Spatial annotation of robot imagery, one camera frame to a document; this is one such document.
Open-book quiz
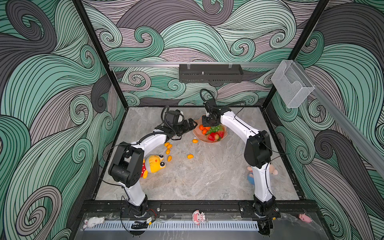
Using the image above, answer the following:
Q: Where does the pink scalloped fruit bowl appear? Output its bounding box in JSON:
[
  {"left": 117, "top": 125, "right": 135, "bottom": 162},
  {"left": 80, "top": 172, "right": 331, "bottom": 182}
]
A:
[{"left": 193, "top": 118, "right": 228, "bottom": 143}]

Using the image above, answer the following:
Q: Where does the green fake grape bunch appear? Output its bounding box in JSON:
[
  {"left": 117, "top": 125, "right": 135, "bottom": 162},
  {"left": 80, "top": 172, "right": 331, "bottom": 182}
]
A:
[{"left": 206, "top": 125, "right": 224, "bottom": 135}]

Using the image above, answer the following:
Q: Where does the white slotted cable duct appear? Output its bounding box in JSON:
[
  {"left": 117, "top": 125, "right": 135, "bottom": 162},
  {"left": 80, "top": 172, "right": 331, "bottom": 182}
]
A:
[{"left": 85, "top": 221, "right": 259, "bottom": 232}]

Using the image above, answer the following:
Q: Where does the pink boy plush doll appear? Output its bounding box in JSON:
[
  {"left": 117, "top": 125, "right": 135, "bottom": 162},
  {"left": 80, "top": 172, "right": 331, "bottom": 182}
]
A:
[{"left": 247, "top": 164, "right": 279, "bottom": 185}]

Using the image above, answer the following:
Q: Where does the clear acrylic wall box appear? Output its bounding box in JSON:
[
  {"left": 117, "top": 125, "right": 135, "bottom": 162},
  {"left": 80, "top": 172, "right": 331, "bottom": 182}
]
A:
[{"left": 271, "top": 60, "right": 315, "bottom": 109}]

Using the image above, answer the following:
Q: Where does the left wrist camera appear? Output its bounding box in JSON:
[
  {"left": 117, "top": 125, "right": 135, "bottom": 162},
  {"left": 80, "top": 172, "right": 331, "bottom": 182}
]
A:
[{"left": 165, "top": 110, "right": 185, "bottom": 126}]

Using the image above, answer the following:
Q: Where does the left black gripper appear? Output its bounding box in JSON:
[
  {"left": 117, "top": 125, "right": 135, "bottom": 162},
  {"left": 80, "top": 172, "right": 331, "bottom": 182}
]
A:
[{"left": 171, "top": 118, "right": 197, "bottom": 136}]

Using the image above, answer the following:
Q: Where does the aluminium rail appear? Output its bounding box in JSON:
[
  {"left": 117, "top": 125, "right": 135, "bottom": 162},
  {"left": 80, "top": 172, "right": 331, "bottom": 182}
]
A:
[{"left": 108, "top": 61, "right": 280, "bottom": 69}]

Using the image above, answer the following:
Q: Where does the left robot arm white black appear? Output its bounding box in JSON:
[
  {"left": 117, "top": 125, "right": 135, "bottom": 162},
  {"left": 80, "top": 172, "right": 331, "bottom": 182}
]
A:
[{"left": 108, "top": 106, "right": 198, "bottom": 213}]

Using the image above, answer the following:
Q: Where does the pink pig figurine right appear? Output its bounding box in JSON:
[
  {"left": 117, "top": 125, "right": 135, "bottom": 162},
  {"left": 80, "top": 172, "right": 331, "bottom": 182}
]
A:
[{"left": 298, "top": 214, "right": 313, "bottom": 223}]

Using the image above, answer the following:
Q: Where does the pink pig figurine centre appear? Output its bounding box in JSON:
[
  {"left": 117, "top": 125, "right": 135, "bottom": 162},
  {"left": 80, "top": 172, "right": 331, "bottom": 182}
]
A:
[{"left": 192, "top": 210, "right": 206, "bottom": 226}]

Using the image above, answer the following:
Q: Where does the red fake strawberry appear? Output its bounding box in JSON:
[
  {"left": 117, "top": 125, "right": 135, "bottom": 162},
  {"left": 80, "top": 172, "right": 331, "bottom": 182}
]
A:
[
  {"left": 217, "top": 131, "right": 225, "bottom": 139},
  {"left": 208, "top": 133, "right": 217, "bottom": 142}
]

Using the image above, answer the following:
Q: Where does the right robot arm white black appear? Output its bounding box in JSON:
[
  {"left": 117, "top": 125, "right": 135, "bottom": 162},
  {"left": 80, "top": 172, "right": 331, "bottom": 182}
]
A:
[{"left": 200, "top": 89, "right": 276, "bottom": 215}]

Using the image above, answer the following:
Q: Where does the white rabbit figurine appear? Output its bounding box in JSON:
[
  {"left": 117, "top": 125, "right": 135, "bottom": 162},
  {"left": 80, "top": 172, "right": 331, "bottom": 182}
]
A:
[{"left": 83, "top": 217, "right": 105, "bottom": 229}]

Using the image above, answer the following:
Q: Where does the pink pig figurine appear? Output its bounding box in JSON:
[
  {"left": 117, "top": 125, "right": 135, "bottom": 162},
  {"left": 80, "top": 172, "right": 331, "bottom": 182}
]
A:
[
  {"left": 298, "top": 214, "right": 313, "bottom": 223},
  {"left": 192, "top": 210, "right": 206, "bottom": 226}
]

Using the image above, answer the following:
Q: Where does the black wall tray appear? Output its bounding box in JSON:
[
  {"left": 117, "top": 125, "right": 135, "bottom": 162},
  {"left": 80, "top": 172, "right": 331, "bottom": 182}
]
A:
[{"left": 179, "top": 65, "right": 244, "bottom": 84}]

